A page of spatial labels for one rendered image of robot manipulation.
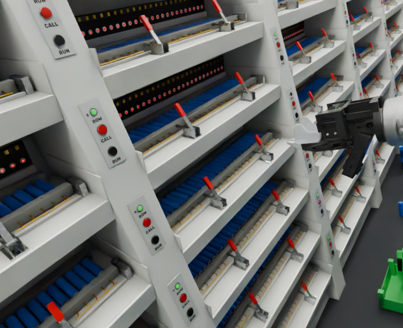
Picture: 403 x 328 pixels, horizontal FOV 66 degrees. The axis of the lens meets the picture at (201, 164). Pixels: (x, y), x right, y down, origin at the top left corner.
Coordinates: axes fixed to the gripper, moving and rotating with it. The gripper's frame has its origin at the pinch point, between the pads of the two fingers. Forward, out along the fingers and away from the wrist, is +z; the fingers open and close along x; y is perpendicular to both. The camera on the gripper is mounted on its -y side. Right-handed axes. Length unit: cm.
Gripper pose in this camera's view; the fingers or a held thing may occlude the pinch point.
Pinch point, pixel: (293, 144)
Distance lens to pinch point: 76.6
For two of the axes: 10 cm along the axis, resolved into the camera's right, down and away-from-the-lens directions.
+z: -7.0, 0.6, 7.1
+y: -3.7, -8.8, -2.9
